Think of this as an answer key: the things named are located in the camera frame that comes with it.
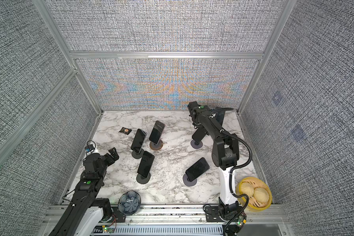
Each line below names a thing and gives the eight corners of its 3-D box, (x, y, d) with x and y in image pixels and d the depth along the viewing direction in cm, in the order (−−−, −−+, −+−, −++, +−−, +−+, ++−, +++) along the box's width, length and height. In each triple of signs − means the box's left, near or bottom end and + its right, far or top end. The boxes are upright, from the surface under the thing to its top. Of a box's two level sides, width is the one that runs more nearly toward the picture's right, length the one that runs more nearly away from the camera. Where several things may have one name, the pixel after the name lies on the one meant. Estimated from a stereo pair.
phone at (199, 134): (190, 142, 103) (191, 134, 96) (198, 134, 108) (200, 126, 100) (197, 148, 100) (199, 140, 93) (205, 139, 105) (208, 131, 97)
